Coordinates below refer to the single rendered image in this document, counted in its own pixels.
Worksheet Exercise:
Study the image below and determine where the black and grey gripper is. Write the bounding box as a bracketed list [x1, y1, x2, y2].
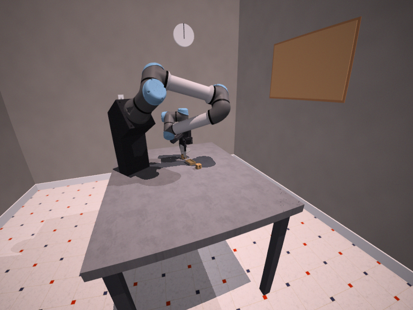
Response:
[179, 130, 193, 158]

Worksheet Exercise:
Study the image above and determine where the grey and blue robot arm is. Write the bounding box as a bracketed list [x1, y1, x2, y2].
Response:
[124, 63, 231, 144]

